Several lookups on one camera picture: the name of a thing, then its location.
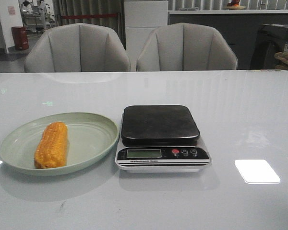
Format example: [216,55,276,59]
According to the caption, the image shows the left grey upholstered chair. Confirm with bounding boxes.
[24,23,130,73]

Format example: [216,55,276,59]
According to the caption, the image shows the black silver kitchen scale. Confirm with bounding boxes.
[115,105,212,173]

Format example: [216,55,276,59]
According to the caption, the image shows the pink wall notice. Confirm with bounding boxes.
[8,6,16,16]

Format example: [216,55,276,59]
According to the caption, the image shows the dark grey counter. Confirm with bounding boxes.
[169,10,288,69]

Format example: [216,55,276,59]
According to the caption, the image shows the dark appliance at right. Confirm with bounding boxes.
[250,24,288,69]

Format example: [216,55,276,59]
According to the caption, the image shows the grey upholstered chair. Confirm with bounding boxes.
[136,23,238,72]
[24,23,130,73]

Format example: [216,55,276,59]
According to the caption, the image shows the right grey upholstered chair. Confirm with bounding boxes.
[136,23,238,72]

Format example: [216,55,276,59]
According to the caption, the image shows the yellow corn cob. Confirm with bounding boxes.
[34,122,68,169]

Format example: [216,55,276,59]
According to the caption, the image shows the red trash bin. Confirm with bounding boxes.
[12,26,29,50]

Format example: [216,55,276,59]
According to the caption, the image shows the fruit plate on counter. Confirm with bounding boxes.
[224,0,246,10]

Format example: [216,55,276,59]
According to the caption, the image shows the beige cushion at right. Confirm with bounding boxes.
[274,52,288,70]

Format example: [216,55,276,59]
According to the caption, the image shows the white drawer cabinet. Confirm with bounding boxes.
[124,0,168,71]

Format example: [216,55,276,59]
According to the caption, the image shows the light green oval plate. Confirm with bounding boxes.
[0,113,119,176]

